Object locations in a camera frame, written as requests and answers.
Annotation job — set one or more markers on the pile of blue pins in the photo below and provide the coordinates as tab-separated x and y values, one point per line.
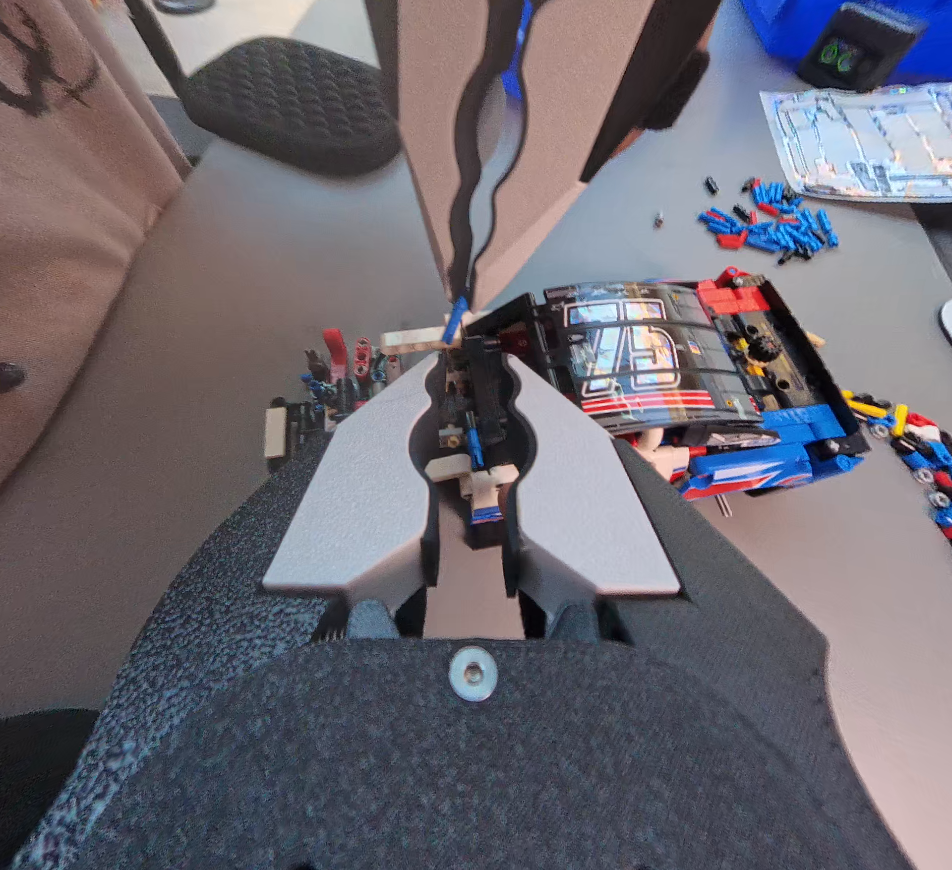
773	230

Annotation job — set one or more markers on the brick-built toy race car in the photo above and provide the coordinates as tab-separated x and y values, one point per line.
647	356

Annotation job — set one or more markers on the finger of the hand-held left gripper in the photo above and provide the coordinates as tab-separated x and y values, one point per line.
435	51
580	81

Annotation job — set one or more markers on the person's beige sweatshirt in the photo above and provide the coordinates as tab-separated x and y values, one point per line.
74	215

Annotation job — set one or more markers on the small black box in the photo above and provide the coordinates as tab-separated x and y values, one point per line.
855	51

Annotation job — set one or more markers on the person's dark trousers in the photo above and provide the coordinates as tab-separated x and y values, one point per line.
30	773

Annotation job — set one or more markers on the small blue connector pin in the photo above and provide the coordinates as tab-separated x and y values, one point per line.
454	319

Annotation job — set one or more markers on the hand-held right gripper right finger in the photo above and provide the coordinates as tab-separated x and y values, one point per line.
595	505

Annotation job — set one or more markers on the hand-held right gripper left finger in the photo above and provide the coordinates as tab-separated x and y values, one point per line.
349	505

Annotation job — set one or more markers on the pile of mixed bricks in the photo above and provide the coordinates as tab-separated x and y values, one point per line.
915	438

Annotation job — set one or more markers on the sticker sheet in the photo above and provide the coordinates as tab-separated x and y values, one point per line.
855	141

